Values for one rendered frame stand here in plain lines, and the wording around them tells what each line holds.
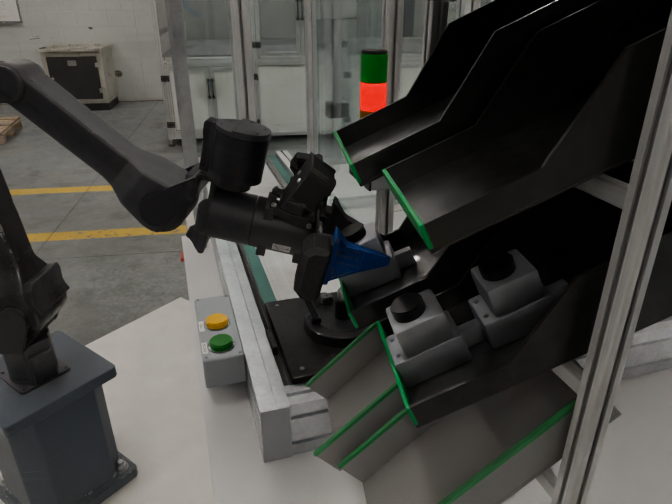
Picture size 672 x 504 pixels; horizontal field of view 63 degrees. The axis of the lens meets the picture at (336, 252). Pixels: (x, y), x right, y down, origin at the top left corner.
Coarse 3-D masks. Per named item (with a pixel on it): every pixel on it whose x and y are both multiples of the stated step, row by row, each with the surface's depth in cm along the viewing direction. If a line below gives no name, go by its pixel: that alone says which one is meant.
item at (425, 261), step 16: (496, 224) 54; (400, 240) 68; (416, 240) 68; (464, 240) 55; (480, 240) 55; (416, 256) 64; (432, 256) 63; (448, 256) 55; (464, 256) 56; (416, 272) 62; (432, 272) 56; (448, 272) 56; (464, 272) 56; (384, 288) 62; (400, 288) 57; (416, 288) 57; (432, 288) 57; (352, 304) 62; (368, 304) 57; (384, 304) 57; (352, 320) 57; (368, 320) 58
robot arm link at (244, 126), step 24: (216, 120) 56; (240, 120) 58; (216, 144) 55; (240, 144) 54; (264, 144) 55; (192, 168) 58; (216, 168) 56; (240, 168) 55; (168, 192) 56; (192, 192) 55; (144, 216) 57; (168, 216) 57
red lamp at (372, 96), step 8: (360, 88) 101; (368, 88) 99; (376, 88) 99; (384, 88) 100; (360, 96) 101; (368, 96) 100; (376, 96) 99; (384, 96) 100; (360, 104) 102; (368, 104) 100; (376, 104) 100; (384, 104) 101
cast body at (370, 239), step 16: (352, 224) 62; (368, 224) 63; (352, 240) 60; (368, 240) 60; (400, 256) 63; (368, 272) 62; (384, 272) 62; (400, 272) 62; (352, 288) 62; (368, 288) 63
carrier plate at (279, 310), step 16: (272, 304) 104; (288, 304) 104; (304, 304) 104; (272, 320) 99; (288, 320) 99; (288, 336) 95; (304, 336) 95; (288, 352) 91; (304, 352) 91; (320, 352) 91; (336, 352) 91; (288, 368) 87; (304, 368) 87; (320, 368) 87
